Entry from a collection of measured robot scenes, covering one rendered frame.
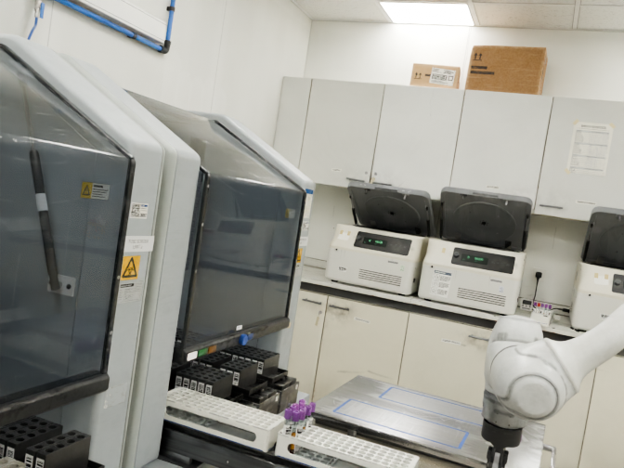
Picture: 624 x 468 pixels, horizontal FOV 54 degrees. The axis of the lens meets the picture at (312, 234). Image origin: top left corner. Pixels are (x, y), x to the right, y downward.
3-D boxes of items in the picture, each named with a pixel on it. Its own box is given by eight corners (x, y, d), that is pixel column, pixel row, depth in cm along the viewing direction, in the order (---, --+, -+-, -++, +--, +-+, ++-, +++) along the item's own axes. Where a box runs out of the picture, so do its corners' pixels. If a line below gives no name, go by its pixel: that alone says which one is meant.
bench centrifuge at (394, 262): (321, 279, 379) (337, 177, 375) (354, 275, 436) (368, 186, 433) (409, 298, 357) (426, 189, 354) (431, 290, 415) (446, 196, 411)
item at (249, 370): (250, 381, 181) (253, 360, 180) (255, 382, 180) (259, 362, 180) (230, 389, 170) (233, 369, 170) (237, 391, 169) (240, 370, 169)
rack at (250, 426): (152, 422, 144) (156, 396, 144) (176, 409, 153) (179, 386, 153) (265, 458, 133) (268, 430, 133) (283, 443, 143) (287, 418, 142)
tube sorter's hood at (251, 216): (14, 318, 156) (45, 71, 153) (155, 296, 213) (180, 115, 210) (184, 365, 138) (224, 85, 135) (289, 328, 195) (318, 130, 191)
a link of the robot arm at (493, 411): (482, 393, 117) (476, 423, 118) (531, 405, 114) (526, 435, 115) (486, 383, 126) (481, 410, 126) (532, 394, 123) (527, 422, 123)
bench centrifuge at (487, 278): (415, 299, 357) (435, 182, 353) (433, 290, 415) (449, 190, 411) (514, 318, 337) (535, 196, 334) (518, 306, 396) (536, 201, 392)
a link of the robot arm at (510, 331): (477, 381, 126) (483, 399, 113) (489, 306, 125) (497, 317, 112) (531, 391, 124) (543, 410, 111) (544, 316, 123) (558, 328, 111)
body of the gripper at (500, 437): (486, 410, 126) (478, 454, 126) (481, 422, 118) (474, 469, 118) (524, 420, 123) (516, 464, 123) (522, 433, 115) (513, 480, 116)
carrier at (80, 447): (79, 462, 115) (84, 432, 114) (88, 466, 114) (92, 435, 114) (31, 487, 104) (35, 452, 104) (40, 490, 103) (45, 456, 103)
